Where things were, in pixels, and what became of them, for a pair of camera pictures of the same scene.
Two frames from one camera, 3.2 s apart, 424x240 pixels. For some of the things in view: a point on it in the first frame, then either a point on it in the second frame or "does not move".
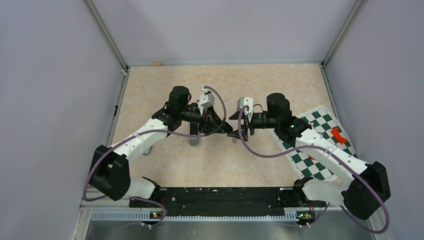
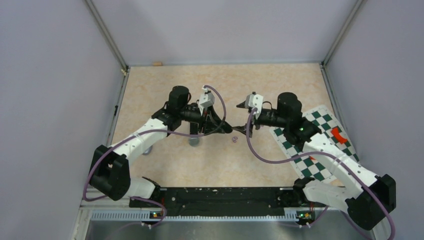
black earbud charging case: x=226 y=127 does not move
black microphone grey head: x=194 y=141 does not move
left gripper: x=213 y=122 does not move
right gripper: x=244 y=127 -> x=242 y=128
